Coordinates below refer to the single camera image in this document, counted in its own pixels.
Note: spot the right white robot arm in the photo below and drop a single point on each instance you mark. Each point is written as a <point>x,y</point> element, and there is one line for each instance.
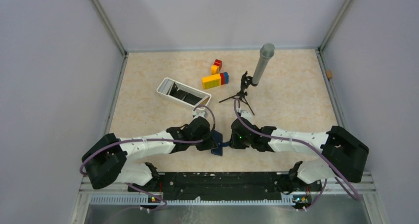
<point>340,154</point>

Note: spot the yellow toy block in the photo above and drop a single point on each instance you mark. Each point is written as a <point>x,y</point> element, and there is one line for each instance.
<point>212,81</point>

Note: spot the small orange toy block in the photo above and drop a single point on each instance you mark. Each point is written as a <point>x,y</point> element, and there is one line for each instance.
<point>214,69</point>

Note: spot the grey microphone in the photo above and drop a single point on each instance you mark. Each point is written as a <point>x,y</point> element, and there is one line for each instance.
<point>265,54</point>

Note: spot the white rectangular tray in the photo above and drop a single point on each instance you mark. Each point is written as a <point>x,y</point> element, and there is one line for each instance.
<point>182,94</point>

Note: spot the small brown wall object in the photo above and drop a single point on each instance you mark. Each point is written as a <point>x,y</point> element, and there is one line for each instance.
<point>329,74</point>

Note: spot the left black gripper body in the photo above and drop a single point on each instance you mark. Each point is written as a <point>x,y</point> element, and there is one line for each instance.
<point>203,146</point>

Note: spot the black mini tripod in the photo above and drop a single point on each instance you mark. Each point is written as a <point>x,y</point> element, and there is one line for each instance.
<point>246,81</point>

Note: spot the red blue toy block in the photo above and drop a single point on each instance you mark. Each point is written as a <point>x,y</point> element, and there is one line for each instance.
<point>224,78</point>

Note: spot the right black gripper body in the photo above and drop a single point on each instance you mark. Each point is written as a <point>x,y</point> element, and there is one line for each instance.
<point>240,143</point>

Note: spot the small red toy block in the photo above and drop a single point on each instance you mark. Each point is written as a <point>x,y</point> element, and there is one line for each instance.
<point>218,63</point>

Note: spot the blue leather card holder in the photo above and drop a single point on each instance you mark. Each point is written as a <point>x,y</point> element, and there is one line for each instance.
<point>220,145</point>

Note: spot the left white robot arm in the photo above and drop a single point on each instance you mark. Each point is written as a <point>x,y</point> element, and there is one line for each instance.
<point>113,159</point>

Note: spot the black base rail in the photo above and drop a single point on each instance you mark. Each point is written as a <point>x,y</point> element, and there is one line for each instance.
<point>228,186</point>

